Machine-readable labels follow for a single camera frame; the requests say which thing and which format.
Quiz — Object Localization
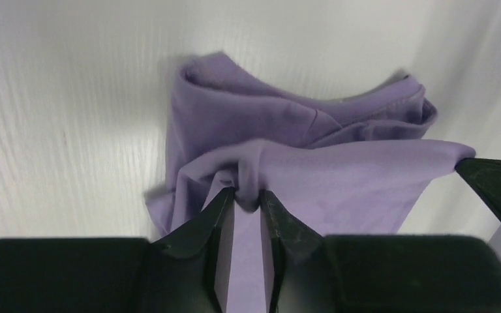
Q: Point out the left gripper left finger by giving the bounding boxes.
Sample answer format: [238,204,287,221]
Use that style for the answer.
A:
[136,188,235,312]

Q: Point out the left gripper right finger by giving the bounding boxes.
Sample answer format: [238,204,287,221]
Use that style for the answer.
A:
[259,190,339,312]

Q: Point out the purple t shirt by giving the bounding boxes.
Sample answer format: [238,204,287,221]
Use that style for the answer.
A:
[145,52,476,312]

